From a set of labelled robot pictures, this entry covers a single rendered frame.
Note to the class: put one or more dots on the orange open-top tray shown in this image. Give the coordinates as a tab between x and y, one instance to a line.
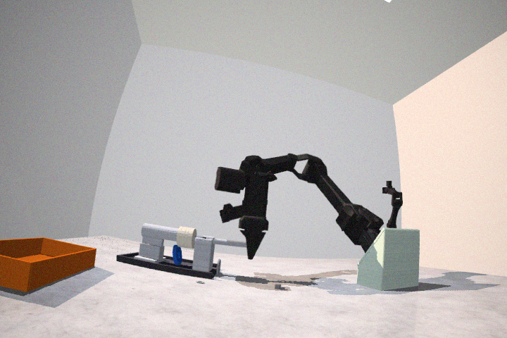
26	264

